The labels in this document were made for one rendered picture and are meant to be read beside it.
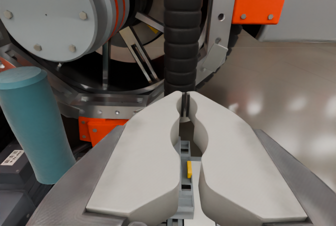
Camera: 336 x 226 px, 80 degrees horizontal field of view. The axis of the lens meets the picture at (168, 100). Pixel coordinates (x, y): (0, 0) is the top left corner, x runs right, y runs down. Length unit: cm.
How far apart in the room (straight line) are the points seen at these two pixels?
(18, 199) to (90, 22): 52
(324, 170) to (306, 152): 13
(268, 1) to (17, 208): 73
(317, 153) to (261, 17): 119
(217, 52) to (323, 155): 120
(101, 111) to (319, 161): 126
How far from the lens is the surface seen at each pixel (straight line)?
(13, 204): 69
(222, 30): 43
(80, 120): 57
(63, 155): 53
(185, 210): 86
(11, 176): 75
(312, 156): 149
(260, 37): 62
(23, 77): 44
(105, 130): 56
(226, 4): 42
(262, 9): 44
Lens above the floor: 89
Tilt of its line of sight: 31 degrees down
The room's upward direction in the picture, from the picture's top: straight up
